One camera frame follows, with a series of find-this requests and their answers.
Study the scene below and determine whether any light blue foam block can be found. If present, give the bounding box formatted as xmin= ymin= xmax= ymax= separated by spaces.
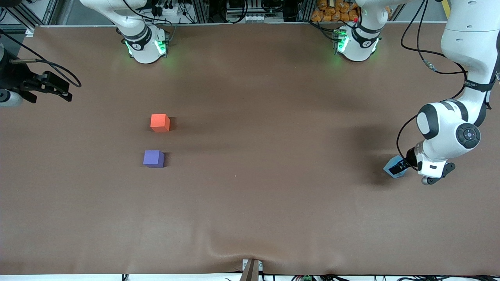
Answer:
xmin=383 ymin=155 xmax=410 ymax=179

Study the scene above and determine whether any orange foam block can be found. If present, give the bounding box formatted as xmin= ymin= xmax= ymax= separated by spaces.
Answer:
xmin=150 ymin=114 xmax=171 ymax=133

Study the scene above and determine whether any purple foam block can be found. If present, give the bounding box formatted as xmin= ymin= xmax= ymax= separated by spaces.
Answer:
xmin=143 ymin=150 xmax=165 ymax=168

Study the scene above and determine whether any brown table cover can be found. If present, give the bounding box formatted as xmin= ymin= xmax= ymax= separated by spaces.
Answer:
xmin=0 ymin=23 xmax=500 ymax=276

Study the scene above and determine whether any white power strip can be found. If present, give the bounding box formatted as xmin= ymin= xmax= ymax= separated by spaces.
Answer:
xmin=152 ymin=0 xmax=184 ymax=17

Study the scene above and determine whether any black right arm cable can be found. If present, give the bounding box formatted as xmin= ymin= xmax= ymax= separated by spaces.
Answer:
xmin=0 ymin=29 xmax=82 ymax=88

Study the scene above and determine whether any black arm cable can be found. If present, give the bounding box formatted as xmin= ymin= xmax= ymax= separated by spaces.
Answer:
xmin=396 ymin=0 xmax=469 ymax=158
xmin=0 ymin=29 xmax=82 ymax=88

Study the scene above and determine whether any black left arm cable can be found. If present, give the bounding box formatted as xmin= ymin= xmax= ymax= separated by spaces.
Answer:
xmin=396 ymin=0 xmax=469 ymax=158

